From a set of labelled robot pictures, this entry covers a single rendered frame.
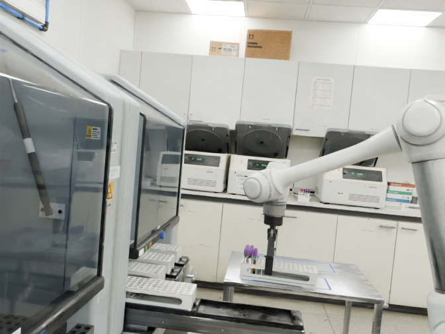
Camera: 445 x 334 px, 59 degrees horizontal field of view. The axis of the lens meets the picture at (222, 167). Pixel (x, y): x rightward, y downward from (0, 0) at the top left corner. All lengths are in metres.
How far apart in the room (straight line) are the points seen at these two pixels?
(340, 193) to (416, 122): 2.47
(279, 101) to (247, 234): 1.30
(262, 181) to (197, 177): 2.26
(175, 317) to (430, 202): 0.82
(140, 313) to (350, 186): 2.64
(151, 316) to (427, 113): 0.99
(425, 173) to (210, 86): 2.90
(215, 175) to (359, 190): 1.27
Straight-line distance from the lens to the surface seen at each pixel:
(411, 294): 3.95
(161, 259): 1.61
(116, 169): 1.05
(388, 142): 1.42
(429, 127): 1.18
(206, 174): 3.56
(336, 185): 3.59
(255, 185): 1.33
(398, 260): 3.83
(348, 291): 1.64
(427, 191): 1.25
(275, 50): 3.97
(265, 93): 3.84
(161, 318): 1.30
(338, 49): 4.34
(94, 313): 1.07
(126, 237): 1.19
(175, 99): 3.93
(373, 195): 3.67
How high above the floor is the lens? 1.33
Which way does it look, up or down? 3 degrees down
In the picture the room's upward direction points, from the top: 5 degrees clockwise
